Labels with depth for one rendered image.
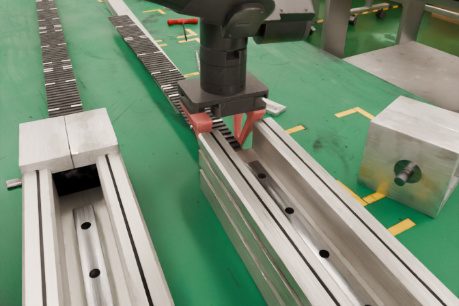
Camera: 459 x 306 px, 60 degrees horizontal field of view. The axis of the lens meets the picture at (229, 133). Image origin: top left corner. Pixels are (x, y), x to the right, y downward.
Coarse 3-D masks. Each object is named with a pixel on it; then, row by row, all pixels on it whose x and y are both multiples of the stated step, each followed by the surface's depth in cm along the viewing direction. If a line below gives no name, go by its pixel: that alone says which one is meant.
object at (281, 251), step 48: (288, 144) 45; (240, 192) 38; (288, 192) 44; (336, 192) 38; (240, 240) 41; (288, 240) 33; (336, 240) 38; (384, 240) 33; (288, 288) 32; (336, 288) 29; (384, 288) 32; (432, 288) 29
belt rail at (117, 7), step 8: (104, 0) 127; (112, 0) 119; (120, 0) 119; (112, 8) 114; (120, 8) 112; (128, 8) 112; (136, 24) 100; (144, 32) 95; (152, 40) 90; (160, 48) 86; (176, 112) 68
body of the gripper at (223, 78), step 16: (208, 48) 46; (208, 64) 47; (224, 64) 46; (240, 64) 47; (192, 80) 52; (208, 80) 48; (224, 80) 47; (240, 80) 48; (256, 80) 52; (192, 96) 48; (208, 96) 48; (224, 96) 48; (240, 96) 49; (256, 96) 51
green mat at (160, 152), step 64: (0, 0) 131; (64, 0) 131; (128, 0) 131; (0, 64) 86; (128, 64) 86; (192, 64) 86; (256, 64) 86; (320, 64) 86; (0, 128) 64; (128, 128) 64; (320, 128) 64; (0, 192) 51; (192, 192) 51; (0, 256) 43; (192, 256) 43; (448, 256) 43
